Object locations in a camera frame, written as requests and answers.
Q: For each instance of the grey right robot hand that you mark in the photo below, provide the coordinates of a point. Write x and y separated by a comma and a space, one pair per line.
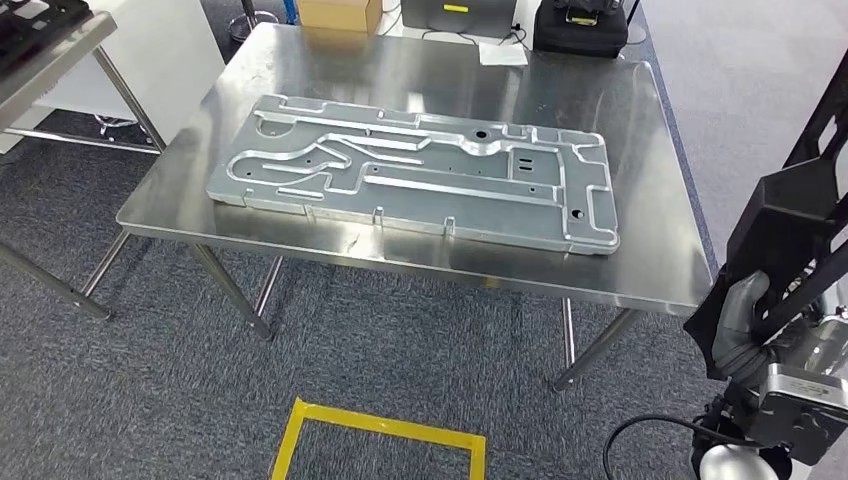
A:
742, 305

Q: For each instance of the black plastic plate frame part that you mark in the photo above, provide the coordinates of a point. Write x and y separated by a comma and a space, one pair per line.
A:
788, 218

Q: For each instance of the stainless steel workbench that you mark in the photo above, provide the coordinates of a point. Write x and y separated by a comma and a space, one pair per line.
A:
331, 66

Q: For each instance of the black equipment case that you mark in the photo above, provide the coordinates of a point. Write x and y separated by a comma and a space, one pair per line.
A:
576, 40

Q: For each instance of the machined aluminium fixture plate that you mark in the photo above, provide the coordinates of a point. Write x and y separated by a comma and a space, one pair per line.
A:
430, 199

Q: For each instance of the white paper sheet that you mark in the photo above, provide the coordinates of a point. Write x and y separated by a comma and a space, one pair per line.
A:
503, 55

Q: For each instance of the grey laptop with yellow sticker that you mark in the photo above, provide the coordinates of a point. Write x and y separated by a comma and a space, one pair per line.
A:
457, 20

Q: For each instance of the brown cardboard box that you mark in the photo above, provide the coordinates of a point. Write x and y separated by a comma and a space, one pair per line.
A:
338, 13

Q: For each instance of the stainless steel side table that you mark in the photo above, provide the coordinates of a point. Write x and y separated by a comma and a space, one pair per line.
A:
53, 66

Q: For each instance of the black plastic panel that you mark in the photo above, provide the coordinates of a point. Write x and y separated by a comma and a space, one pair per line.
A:
40, 26

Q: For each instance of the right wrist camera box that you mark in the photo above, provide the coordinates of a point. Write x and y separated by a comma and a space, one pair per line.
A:
802, 411

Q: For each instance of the black stanchion post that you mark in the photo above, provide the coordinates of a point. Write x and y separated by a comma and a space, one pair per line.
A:
632, 10

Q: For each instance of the chrome stanchion post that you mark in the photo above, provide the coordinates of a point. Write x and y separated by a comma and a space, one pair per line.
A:
252, 23

